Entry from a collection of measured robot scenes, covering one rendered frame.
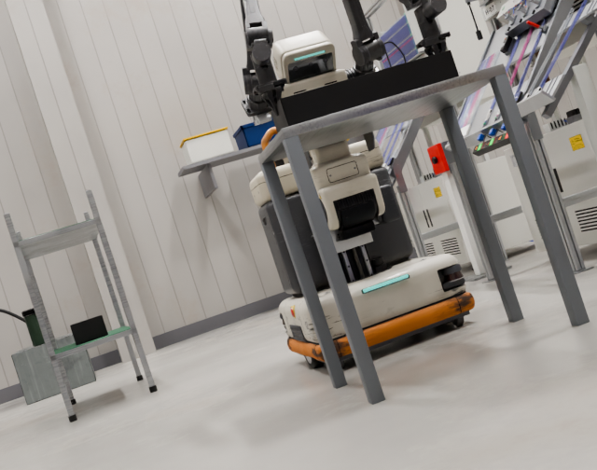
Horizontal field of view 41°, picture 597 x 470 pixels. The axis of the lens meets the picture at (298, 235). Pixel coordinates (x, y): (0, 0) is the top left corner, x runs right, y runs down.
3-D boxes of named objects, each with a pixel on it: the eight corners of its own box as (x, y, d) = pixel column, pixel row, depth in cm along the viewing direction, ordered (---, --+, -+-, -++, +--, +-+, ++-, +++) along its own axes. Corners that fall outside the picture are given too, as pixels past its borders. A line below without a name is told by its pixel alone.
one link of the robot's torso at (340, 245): (332, 254, 322) (313, 195, 322) (396, 232, 328) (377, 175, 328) (350, 250, 296) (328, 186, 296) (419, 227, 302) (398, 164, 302)
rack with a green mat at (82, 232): (69, 422, 403) (2, 214, 405) (70, 405, 490) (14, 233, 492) (158, 390, 416) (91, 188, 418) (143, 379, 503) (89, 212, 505)
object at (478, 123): (521, 117, 349) (516, 114, 348) (452, 149, 412) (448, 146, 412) (536, 80, 353) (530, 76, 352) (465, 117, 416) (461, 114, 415)
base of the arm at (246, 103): (270, 94, 306) (240, 103, 304) (269, 77, 300) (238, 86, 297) (278, 108, 301) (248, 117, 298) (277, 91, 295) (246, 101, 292)
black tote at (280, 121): (441, 97, 269) (431, 65, 269) (462, 83, 252) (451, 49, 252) (281, 145, 257) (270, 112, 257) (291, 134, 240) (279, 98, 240)
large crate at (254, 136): (291, 141, 753) (284, 120, 753) (301, 131, 716) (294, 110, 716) (239, 156, 739) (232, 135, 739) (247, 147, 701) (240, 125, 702)
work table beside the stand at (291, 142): (333, 387, 265) (256, 157, 266) (519, 318, 280) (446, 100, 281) (372, 405, 221) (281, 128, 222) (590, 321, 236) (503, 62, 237)
